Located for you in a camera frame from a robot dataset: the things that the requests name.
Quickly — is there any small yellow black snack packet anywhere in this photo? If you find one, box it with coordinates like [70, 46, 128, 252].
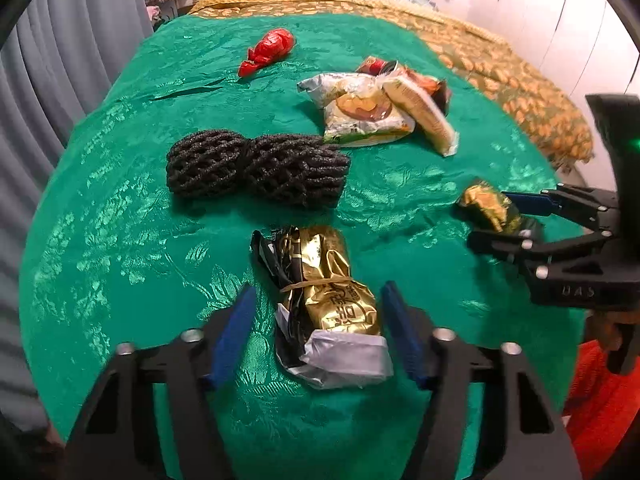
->
[456, 179, 523, 234]

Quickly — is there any long beige biscuit packet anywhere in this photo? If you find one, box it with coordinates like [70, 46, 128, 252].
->
[382, 76, 459, 157]

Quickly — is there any gold silver foil bag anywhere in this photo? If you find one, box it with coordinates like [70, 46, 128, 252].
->
[250, 226, 394, 390]

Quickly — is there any cookie snack bag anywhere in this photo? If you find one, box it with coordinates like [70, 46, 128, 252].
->
[297, 73, 416, 148]

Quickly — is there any black foam fruit net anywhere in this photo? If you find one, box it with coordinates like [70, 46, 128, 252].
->
[166, 129, 350, 210]

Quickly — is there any red plastic wrapper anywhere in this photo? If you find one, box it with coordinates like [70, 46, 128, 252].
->
[238, 28, 295, 78]

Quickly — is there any red snack wrapper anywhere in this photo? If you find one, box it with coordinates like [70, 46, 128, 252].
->
[356, 56, 451, 116]

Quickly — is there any person's right hand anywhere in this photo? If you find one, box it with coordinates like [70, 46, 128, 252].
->
[582, 310, 639, 359]

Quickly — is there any orange garment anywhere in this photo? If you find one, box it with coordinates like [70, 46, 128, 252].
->
[562, 340, 639, 479]

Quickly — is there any bed with orange quilt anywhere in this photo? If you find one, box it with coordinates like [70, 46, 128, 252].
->
[189, 0, 594, 169]

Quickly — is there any white wardrobe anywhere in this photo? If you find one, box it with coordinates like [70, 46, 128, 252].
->
[438, 0, 639, 125]

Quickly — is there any green floral tablecloth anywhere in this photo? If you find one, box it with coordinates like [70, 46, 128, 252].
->
[20, 14, 584, 479]

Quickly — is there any blue-grey curtain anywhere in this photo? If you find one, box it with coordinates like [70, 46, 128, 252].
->
[1, 0, 152, 430]

